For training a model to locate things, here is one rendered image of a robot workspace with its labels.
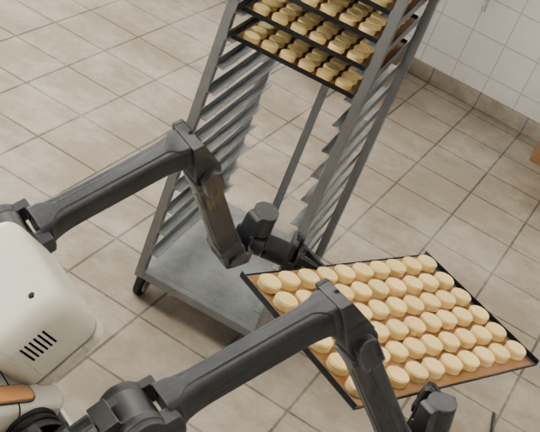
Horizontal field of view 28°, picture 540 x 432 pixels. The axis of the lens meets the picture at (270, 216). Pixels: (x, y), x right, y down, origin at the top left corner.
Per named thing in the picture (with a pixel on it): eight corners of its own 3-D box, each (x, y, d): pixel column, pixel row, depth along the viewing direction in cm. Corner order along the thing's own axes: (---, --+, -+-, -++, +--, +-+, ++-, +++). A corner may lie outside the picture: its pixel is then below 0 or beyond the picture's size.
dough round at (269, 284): (269, 297, 223) (273, 290, 222) (251, 283, 225) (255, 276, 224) (283, 291, 227) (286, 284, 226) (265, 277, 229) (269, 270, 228)
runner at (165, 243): (157, 257, 355) (159, 250, 354) (150, 254, 356) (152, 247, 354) (233, 185, 409) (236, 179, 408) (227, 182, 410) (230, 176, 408)
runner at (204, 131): (196, 145, 332) (200, 137, 331) (189, 141, 333) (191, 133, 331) (273, 84, 386) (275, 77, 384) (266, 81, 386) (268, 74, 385)
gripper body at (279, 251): (287, 267, 246) (257, 255, 246) (303, 232, 241) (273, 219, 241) (284, 282, 241) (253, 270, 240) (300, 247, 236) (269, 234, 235)
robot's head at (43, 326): (-17, 367, 150) (66, 297, 151) (-74, 272, 162) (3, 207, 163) (36, 400, 161) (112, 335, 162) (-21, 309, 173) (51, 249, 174)
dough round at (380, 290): (365, 282, 244) (369, 275, 243) (385, 290, 244) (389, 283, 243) (366, 295, 239) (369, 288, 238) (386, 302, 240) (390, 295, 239)
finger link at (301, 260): (321, 279, 247) (283, 263, 246) (333, 254, 243) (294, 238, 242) (318, 294, 241) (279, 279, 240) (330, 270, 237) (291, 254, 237)
